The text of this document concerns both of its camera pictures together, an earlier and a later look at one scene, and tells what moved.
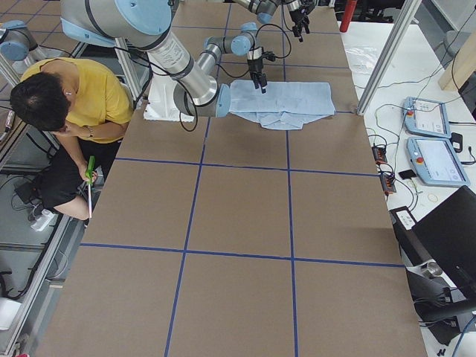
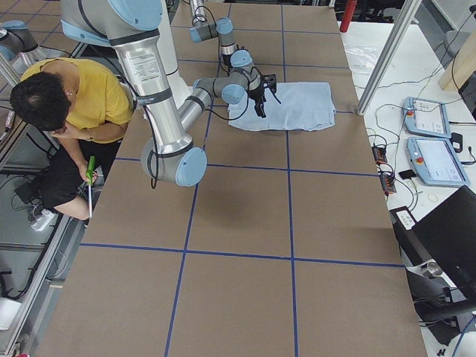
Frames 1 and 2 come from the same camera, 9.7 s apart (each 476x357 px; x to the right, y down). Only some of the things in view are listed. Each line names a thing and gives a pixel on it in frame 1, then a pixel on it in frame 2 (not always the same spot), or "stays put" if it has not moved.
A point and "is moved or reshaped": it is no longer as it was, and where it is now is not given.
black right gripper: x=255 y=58 to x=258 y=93
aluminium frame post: x=399 y=27 stays put
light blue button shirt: x=285 y=105 is moved or reshaped
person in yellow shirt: x=89 y=111 stays put
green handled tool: x=89 y=175 stays put
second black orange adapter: x=387 y=184 stays put
